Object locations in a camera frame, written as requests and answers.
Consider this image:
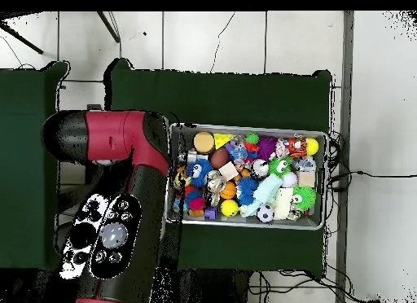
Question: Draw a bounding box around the orange tiger plush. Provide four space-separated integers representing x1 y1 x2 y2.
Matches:
284 137 309 160

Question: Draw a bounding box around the purple spiky ball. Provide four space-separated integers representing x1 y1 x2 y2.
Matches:
257 136 278 160

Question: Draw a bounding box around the clear mesh bin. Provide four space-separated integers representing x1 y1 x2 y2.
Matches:
164 123 330 232

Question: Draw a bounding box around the black tripod leg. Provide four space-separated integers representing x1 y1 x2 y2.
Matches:
0 19 44 55
97 11 121 43

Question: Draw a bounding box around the blue fuzzy monster toy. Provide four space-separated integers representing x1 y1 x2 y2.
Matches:
187 159 215 189

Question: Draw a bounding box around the yellow ball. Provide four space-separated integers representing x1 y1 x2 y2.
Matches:
220 198 240 219

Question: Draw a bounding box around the black and white soccer ball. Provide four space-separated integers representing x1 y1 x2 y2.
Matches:
257 204 276 225

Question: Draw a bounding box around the dark green tablecloth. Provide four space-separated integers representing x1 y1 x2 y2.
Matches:
103 58 333 279

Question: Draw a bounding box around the green spiky ball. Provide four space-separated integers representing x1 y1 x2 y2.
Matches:
291 185 318 212

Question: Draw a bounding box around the cream knit cloth roll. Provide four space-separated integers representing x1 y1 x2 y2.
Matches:
274 187 295 221

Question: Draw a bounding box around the green covered side table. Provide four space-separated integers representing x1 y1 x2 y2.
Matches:
0 60 72 273

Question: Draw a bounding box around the brown toy football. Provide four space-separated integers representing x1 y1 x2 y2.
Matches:
209 148 231 170

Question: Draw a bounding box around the yellow cheese wedge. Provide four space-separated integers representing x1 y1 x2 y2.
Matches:
213 133 235 150

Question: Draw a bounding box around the mint green knit cloth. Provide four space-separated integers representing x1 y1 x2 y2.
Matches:
240 175 283 218

